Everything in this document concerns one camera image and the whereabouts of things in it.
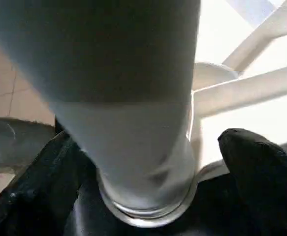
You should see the white plastic table top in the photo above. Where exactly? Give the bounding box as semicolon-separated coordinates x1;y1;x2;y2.
188;0;287;182

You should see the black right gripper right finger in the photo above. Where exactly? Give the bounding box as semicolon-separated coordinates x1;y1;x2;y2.
217;128;287;236

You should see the white plastic table leg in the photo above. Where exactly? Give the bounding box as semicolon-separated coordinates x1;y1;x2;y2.
0;0;202;228

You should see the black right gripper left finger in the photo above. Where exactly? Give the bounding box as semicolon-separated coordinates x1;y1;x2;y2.
0;130;92;236

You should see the black plastic mat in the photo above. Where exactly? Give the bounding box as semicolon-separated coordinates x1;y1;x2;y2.
55;118;287;236

